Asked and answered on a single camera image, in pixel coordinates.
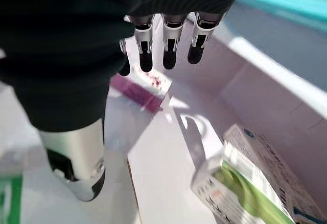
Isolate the small green white medicine box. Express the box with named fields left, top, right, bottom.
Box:
left=190, top=123, right=321, bottom=224

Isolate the long green white medicine box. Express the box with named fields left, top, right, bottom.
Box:
left=0, top=148, right=25, bottom=224

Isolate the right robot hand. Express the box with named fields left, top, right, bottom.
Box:
left=0, top=0, right=248, bottom=202

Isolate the purple white medicine box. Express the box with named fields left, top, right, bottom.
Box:
left=109, top=68, right=173, bottom=112

